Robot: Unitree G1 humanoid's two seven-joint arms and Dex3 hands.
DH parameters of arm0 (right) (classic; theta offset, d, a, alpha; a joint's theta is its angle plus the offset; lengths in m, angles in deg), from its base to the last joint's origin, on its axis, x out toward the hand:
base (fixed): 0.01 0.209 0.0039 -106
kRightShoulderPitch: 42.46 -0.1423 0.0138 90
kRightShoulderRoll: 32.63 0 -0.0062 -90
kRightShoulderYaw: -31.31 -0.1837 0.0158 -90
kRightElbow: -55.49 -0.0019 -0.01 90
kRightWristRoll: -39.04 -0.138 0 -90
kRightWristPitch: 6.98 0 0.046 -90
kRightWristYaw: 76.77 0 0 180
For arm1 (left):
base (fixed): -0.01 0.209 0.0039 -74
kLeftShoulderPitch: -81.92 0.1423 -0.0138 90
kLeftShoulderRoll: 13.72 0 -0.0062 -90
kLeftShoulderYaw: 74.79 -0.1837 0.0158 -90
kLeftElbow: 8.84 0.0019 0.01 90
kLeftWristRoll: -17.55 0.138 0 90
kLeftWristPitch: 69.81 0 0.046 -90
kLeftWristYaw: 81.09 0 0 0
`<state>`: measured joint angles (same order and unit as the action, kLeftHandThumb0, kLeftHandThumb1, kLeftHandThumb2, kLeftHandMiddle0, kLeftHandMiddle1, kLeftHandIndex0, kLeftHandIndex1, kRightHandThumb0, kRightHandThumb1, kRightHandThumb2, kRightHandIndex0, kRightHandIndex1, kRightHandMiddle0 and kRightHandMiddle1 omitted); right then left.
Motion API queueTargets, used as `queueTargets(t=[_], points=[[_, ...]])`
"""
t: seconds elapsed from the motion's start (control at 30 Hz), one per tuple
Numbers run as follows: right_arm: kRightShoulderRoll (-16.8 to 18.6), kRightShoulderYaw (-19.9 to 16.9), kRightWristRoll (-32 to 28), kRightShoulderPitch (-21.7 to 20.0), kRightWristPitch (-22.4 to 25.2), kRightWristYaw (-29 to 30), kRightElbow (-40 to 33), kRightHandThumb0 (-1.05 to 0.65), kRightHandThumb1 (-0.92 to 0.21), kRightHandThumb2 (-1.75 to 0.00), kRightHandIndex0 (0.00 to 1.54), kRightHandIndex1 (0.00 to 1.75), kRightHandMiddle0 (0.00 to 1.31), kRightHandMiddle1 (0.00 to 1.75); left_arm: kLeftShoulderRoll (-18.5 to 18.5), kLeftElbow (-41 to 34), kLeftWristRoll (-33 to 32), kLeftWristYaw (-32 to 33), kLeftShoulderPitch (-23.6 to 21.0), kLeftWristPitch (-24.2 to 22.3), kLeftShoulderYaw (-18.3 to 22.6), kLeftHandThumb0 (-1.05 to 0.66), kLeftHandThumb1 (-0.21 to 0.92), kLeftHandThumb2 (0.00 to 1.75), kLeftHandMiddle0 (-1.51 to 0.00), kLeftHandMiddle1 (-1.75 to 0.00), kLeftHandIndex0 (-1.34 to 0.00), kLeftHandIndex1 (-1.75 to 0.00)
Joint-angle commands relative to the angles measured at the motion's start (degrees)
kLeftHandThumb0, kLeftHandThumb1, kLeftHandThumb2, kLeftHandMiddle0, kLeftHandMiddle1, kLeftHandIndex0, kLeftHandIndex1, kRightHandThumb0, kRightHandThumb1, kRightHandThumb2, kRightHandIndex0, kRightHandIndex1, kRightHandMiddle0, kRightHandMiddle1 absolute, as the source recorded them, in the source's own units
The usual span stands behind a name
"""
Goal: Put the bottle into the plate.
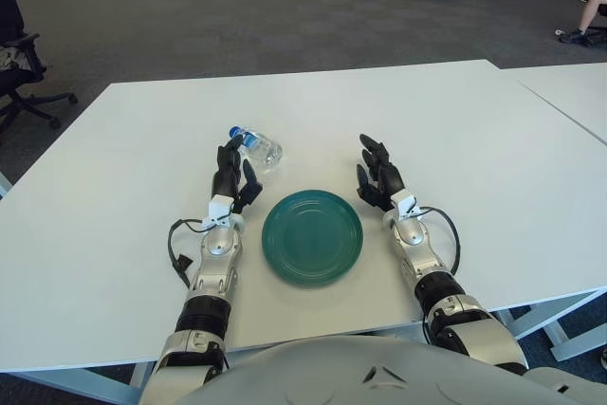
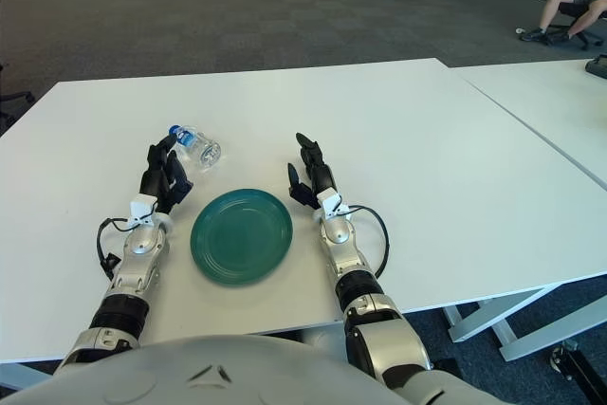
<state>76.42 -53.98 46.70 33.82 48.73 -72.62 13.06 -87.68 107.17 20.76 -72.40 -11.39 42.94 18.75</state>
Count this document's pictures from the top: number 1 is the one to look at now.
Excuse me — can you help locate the green round plate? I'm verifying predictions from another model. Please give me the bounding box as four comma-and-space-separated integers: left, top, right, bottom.
261, 190, 364, 288

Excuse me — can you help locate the clear plastic water bottle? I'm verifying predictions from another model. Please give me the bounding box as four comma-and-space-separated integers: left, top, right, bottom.
228, 125, 284, 174

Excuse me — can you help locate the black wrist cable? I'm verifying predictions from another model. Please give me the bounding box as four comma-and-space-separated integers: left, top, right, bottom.
167, 217, 212, 290
416, 205, 461, 278

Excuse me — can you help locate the grey patterned cloth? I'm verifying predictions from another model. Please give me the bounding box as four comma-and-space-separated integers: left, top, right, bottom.
0, 43, 23, 72

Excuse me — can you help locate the grey robot torso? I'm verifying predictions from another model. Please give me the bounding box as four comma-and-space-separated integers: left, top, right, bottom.
177, 334, 607, 405

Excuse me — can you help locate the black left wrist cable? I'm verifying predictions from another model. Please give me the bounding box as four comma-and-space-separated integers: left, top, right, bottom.
167, 217, 212, 290

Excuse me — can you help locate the seated person's leg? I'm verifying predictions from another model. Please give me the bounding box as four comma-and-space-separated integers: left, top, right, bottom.
559, 0, 607, 45

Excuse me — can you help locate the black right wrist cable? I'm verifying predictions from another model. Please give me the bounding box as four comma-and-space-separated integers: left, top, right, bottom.
416, 205, 461, 278

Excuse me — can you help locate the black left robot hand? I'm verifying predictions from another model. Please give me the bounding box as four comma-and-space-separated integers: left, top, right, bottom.
203, 136, 265, 229

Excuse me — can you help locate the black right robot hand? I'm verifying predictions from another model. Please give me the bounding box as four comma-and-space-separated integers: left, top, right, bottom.
355, 133, 423, 222

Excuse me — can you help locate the black office chair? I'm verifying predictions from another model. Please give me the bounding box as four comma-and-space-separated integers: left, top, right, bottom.
0, 0, 80, 134

